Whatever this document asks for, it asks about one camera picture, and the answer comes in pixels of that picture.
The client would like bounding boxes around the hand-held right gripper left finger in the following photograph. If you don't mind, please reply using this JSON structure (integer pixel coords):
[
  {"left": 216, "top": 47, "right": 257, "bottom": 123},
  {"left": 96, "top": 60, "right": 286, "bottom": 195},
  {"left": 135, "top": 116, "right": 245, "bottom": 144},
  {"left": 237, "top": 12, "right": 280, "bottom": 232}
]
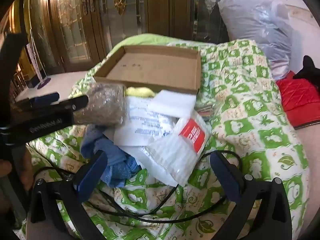
[{"left": 30, "top": 150, "right": 108, "bottom": 240}]

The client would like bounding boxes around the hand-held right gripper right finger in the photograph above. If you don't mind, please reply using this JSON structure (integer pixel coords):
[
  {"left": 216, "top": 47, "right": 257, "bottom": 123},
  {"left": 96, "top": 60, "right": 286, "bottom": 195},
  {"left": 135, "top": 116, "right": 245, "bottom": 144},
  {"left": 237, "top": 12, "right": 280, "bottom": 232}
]
[{"left": 209, "top": 151, "right": 293, "bottom": 240}]

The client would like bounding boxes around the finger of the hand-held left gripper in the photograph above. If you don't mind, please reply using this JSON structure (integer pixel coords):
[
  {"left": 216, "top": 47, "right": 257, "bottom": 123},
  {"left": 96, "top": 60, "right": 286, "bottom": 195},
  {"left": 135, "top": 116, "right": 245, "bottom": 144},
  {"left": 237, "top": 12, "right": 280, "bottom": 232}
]
[
  {"left": 57, "top": 94, "right": 89, "bottom": 113},
  {"left": 15, "top": 92, "right": 60, "bottom": 108}
]

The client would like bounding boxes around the blue towel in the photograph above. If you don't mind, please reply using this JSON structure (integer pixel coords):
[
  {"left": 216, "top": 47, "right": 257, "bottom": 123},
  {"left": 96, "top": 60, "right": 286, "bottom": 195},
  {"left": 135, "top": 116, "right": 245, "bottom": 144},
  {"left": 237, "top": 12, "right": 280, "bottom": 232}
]
[{"left": 81, "top": 124, "right": 140, "bottom": 188}]

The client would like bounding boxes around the bubble-wrapped brown bundle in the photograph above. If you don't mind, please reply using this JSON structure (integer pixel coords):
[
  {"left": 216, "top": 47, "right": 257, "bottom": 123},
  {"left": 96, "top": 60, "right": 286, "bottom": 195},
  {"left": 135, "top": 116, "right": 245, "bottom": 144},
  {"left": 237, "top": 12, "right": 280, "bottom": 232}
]
[{"left": 72, "top": 82, "right": 128, "bottom": 126}]

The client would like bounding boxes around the red label white plastic bag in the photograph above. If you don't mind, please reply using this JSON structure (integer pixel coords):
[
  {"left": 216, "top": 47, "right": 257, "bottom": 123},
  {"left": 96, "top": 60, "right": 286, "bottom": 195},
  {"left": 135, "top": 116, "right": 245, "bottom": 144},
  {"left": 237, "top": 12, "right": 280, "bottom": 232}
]
[{"left": 146, "top": 110, "right": 213, "bottom": 187}]

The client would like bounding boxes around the large white printed packet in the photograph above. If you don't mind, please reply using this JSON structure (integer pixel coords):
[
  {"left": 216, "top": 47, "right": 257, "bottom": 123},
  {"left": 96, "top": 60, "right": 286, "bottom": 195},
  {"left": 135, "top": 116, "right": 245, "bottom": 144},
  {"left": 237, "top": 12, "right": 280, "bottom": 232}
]
[{"left": 113, "top": 96, "right": 181, "bottom": 146}]

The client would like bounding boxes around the cardboard box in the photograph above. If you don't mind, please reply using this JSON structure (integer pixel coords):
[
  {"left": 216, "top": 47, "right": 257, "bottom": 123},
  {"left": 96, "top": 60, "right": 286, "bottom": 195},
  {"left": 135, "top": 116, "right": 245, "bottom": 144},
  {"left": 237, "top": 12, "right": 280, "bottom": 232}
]
[{"left": 93, "top": 45, "right": 202, "bottom": 96}]

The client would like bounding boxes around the purple mat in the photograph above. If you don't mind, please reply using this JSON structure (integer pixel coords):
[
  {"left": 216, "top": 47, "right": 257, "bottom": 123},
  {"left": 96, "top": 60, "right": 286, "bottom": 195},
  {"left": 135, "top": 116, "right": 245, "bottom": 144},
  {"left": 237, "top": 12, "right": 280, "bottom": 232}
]
[{"left": 37, "top": 78, "right": 52, "bottom": 90}]

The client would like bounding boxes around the white table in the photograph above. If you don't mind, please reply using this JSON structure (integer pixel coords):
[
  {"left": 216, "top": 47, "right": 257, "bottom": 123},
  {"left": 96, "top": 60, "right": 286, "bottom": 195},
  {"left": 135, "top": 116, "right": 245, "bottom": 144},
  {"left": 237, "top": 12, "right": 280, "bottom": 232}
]
[{"left": 15, "top": 70, "right": 88, "bottom": 103}]

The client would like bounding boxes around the white standing sign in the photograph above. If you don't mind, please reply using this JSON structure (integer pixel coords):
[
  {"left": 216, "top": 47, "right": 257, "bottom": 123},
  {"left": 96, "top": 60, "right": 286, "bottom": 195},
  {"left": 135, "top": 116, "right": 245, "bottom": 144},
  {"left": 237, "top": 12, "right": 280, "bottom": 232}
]
[{"left": 26, "top": 42, "right": 47, "bottom": 82}]

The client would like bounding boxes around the yellow cloth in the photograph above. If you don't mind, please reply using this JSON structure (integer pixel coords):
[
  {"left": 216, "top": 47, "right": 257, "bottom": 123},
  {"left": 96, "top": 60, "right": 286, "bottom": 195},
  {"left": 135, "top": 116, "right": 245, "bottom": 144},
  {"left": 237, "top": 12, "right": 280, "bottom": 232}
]
[{"left": 125, "top": 87, "right": 156, "bottom": 98}]

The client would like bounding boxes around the green printed blanket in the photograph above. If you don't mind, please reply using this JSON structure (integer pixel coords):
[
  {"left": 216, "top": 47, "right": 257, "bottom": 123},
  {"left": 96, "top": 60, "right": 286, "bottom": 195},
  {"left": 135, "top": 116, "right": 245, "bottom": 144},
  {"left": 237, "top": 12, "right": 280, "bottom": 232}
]
[{"left": 20, "top": 40, "right": 310, "bottom": 240}]

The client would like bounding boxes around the wooden cabinet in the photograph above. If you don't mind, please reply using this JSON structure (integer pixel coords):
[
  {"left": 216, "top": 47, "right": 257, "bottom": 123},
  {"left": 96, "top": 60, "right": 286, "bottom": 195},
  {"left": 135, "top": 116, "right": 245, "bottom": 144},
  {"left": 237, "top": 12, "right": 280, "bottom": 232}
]
[{"left": 25, "top": 0, "right": 253, "bottom": 73}]

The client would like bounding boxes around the white foam pad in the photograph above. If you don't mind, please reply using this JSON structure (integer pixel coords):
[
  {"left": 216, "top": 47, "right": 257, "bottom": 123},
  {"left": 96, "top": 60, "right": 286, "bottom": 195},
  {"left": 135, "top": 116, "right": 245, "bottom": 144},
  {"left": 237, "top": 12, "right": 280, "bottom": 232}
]
[{"left": 149, "top": 89, "right": 197, "bottom": 118}]

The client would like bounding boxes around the plain green bedsheet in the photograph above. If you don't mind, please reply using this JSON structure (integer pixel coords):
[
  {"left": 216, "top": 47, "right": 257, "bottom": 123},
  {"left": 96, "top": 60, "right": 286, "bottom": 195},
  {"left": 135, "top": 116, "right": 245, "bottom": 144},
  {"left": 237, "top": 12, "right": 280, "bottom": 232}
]
[{"left": 110, "top": 34, "right": 193, "bottom": 55}]

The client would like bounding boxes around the red cloth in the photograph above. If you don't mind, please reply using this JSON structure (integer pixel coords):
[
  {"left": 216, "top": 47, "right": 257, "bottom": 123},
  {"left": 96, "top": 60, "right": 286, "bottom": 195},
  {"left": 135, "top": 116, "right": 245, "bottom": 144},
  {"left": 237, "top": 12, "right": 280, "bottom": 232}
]
[{"left": 276, "top": 70, "right": 320, "bottom": 130}]

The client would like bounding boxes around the black cloth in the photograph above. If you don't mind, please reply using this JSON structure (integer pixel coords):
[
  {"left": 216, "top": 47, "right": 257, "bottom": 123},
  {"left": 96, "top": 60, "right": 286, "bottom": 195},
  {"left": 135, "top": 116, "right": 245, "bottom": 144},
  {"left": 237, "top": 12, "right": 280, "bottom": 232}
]
[{"left": 293, "top": 55, "right": 320, "bottom": 92}]

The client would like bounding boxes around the large clear plastic bag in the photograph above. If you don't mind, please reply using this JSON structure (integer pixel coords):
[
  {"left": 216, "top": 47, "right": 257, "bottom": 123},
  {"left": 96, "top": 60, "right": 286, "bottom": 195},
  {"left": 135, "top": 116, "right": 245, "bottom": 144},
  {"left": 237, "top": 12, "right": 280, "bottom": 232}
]
[{"left": 217, "top": 0, "right": 300, "bottom": 79}]

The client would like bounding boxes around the black cable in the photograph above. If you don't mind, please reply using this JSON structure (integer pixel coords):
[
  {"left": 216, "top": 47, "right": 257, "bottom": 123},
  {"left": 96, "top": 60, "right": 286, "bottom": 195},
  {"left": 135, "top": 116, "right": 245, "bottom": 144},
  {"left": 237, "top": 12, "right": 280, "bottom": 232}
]
[{"left": 32, "top": 150, "right": 241, "bottom": 223}]

